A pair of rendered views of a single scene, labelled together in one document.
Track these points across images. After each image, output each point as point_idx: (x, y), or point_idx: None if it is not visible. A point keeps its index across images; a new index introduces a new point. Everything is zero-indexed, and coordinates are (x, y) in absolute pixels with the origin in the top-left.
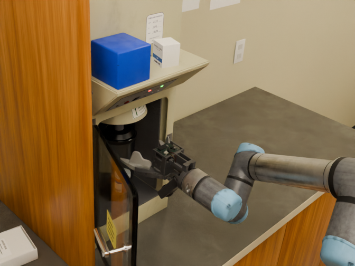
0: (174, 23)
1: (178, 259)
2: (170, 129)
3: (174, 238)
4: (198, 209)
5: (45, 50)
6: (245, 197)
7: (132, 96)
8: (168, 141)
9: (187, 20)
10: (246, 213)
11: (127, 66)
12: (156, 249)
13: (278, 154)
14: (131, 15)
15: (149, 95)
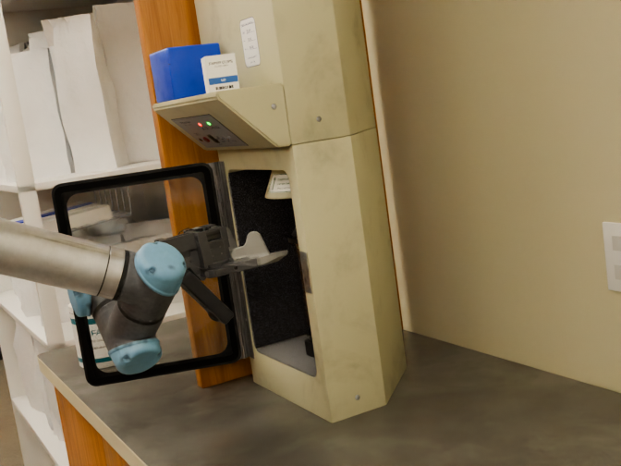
0: (268, 36)
1: (192, 435)
2: (303, 242)
3: (243, 431)
4: (309, 450)
5: None
6: (111, 317)
7: (190, 127)
8: (247, 237)
9: None
10: (115, 356)
11: (156, 73)
12: (227, 419)
13: (80, 240)
14: (226, 20)
15: (264, 156)
